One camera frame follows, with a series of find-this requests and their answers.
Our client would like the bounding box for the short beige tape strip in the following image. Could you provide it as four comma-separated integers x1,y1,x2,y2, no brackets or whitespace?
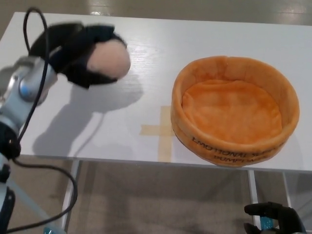
140,124,175,137

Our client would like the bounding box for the small teal object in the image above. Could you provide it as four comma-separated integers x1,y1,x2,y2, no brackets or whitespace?
260,214,274,230

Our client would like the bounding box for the white table leg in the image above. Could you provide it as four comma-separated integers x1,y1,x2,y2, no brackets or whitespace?
248,169,260,220
282,172,293,208
60,160,81,229

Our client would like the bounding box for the pink round plush toy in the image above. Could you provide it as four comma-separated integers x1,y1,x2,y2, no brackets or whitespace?
87,43,131,81

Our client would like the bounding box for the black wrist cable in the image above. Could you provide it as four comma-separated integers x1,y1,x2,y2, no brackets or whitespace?
9,6,79,227

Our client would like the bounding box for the light blue metal bar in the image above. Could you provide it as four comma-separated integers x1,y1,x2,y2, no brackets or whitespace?
6,179,63,234

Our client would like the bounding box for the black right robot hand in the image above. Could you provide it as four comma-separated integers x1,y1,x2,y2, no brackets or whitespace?
244,201,303,234

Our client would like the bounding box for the orange plush round basket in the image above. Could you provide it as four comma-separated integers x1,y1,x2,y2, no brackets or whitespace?
171,55,300,168

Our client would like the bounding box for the long beige tape strip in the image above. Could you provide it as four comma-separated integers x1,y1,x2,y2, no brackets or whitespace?
157,106,173,162

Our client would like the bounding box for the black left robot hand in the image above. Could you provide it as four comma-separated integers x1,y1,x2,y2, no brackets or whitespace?
28,22,128,90

